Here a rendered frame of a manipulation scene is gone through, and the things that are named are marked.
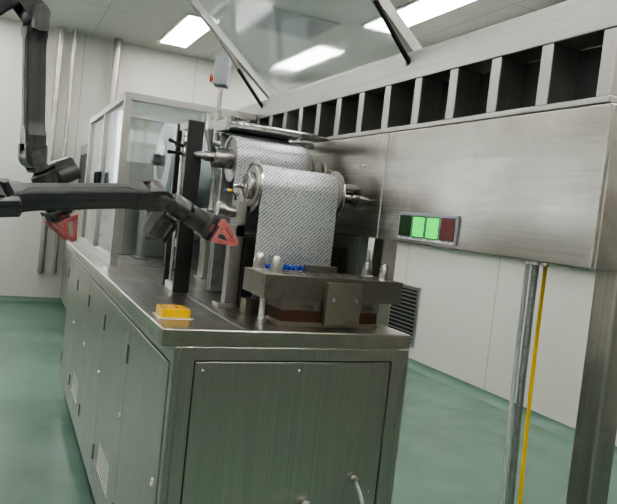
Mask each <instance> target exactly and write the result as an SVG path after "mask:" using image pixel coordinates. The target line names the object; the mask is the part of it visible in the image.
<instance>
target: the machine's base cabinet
mask: <svg viewBox="0 0 617 504"><path fill-rule="evenodd" d="M68 278H69V283H68V294H67V306H66V317H65V328H64V339H63V351H62V352H61V361H62V362H61V373H60V380H61V383H62V387H63V390H64V394H65V398H66V401H67V405H68V408H69V412H70V415H71V419H72V422H73V426H74V430H75V433H76V437H77V440H78V444H79V447H80V451H81V454H82V458H83V461H84V465H85V469H86V472H87V476H88V479H89V483H90V486H91V490H92V493H93V497H94V501H95V504H301V502H302V501H305V500H307V501H309V502H310V503H311V504H360V501H359V497H358V494H357V491H356V489H355V486H354V485H352V484H351V483H350V482H349V477H350V476H351V475H356V476H357V477H358V478H359V482H358V485H359V487H360V489H361V492H362V495H363V499H364V503H365V504H391V501H392V492H393V483H394V475H395V466H396V458H397V449H398V441H399V432H400V424H401V415H402V407H403V398H404V390H405V381H406V373H407V364H408V356H409V350H403V349H331V348H259V347H187V346H161V345H160V344H159V343H158V342H157V341H156V340H155V339H154V338H153V337H152V336H151V335H150V334H149V333H148V332H147V330H146V329H145V328H144V327H143V326H142V325H141V324H140V323H139V322H138V321H137V320H136V319H135V318H134V317H133V316H132V315H131V314H130V313H129V312H128V311H127V310H126V309H125V308H124V307H123V306H122V305H121V304H120V303H119V302H118V301H117V299H116V298H115V297H114V296H113V295H112V294H111V293H110V292H109V291H108V290H107V289H106V288H105V287H104V286H103V285H102V284H101V283H100V282H99V281H98V280H97V279H96V278H95V277H94V276H93V275H92V274H91V273H90V272H89V271H88V269H87V268H86V267H85V266H84V265H83V264H82V263H81V262H80V261H79V260H78V259H77V258H76V257H75V256H74V255H73V254H72V253H71V261H70V268H69V273H68Z"/></svg>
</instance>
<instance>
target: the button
mask: <svg viewBox="0 0 617 504"><path fill-rule="evenodd" d="M156 313H157V314H158V315H159V316H161V317H165V318H190V313H191V310H190V309H188V308H187V307H185V306H184V305H168V304H157V307H156Z"/></svg>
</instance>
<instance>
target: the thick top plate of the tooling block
mask: <svg viewBox="0 0 617 504"><path fill-rule="evenodd" d="M269 271H270V268H266V270H261V269H253V268H252V267H245V268H244V278H243V288H242V289H244V290H246V291H248V292H251V293H253V294H255V295H258V296H260V297H262V298H269V299H289V300H310V301H324V294H325V285H326V282H334V283H350V284H361V285H363V291H362V300H361V303H372V304H393V305H401V296H402V288H403V283H401V282H397V281H393V280H391V281H380V280H377V279H379V277H376V276H373V277H365V276H360V275H356V274H342V273H337V274H332V273H317V272H306V271H299V270H284V269H283V270H282V273H283V274H272V273H269Z"/></svg>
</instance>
